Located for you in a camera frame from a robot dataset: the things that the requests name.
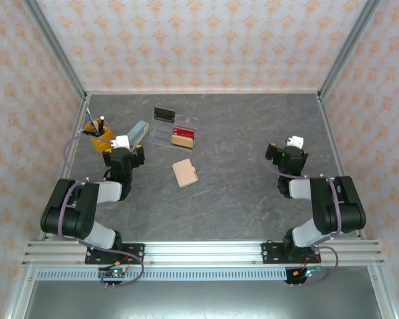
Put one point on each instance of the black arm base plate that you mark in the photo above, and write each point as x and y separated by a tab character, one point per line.
136	252
269	252

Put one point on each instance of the pink leather card holder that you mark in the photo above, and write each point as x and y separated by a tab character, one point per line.
185	173

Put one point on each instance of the aluminium front mounting rail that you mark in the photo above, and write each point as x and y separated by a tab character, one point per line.
203	254

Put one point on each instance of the tan leather card case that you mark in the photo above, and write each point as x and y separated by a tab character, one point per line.
183	141

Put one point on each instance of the grey metal panel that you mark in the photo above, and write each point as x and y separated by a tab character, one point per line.
203	302

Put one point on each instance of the black card with grey edge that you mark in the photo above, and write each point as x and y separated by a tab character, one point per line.
164	113

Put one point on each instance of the aluminium frame leg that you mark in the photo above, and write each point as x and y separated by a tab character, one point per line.
382	295
20	295

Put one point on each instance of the aluminium side rail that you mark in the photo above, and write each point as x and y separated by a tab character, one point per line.
331	133
80	116

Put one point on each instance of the teal and tan block eraser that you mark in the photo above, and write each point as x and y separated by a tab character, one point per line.
139	129

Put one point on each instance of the black marker white cap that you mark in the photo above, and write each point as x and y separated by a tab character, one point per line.
101	123

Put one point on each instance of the blue pen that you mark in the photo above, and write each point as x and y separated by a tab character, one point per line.
90	118

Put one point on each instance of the red card box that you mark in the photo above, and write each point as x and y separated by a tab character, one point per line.
183	132

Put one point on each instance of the aluminium back frame bar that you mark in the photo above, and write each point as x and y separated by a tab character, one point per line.
136	92

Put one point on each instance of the clear acrylic organizer tray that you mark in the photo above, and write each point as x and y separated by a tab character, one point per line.
166	136

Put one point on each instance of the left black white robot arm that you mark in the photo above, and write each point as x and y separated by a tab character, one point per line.
73	212

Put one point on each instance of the small circuit board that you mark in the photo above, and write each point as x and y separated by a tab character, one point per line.
307	273
114	273

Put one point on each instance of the yellow pen cup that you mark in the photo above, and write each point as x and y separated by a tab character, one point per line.
103	143

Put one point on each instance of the aluminium corner post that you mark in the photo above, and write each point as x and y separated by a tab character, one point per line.
57	46
347	46

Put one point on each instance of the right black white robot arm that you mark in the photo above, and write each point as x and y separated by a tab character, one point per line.
332	206

